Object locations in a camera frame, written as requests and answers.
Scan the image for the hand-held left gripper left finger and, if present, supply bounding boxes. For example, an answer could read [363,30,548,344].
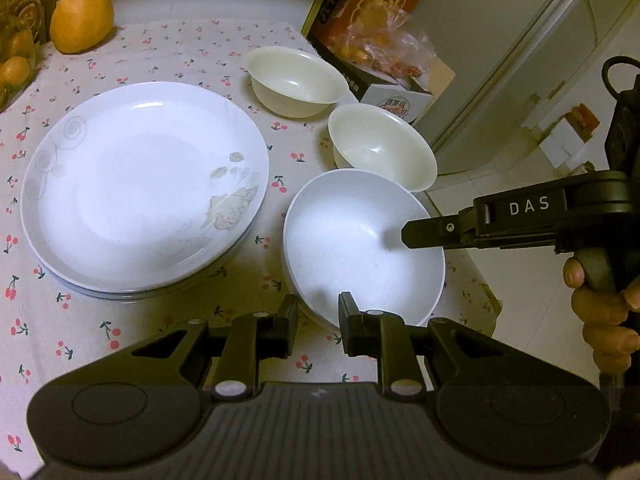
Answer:
[115,294,300,402]

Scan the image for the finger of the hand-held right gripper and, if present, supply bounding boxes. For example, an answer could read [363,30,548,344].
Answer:
[401,207,482,251]

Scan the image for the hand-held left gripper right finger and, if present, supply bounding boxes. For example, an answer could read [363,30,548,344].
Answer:
[338,291,517,402]

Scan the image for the white deep plate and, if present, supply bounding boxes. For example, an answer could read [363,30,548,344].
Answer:
[281,169,447,332]
[281,240,341,332]

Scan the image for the white plate with grey roses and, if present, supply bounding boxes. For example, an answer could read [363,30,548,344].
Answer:
[20,81,269,285]

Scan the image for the person's right hand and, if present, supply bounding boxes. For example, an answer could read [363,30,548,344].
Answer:
[562,255,640,375]

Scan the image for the small white box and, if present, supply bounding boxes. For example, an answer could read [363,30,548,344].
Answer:
[542,119,597,174]

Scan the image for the cream white bowl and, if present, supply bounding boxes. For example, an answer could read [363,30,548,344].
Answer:
[243,45,350,119]
[327,104,439,194]

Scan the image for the cherry print tablecloth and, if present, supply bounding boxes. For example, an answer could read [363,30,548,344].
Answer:
[0,19,503,480]

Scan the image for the clear plastic bag of fruit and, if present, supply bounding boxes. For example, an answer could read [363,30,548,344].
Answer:
[336,10,434,81]

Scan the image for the white refrigerator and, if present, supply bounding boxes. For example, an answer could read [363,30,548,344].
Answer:
[427,0,640,177]

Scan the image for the glass jar of small citrus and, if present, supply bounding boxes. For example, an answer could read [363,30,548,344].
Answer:
[0,0,44,112]

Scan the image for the large orange citrus fruit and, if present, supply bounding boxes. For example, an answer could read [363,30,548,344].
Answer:
[48,0,115,55]

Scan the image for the black cable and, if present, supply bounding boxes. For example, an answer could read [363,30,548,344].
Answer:
[601,55,640,107]

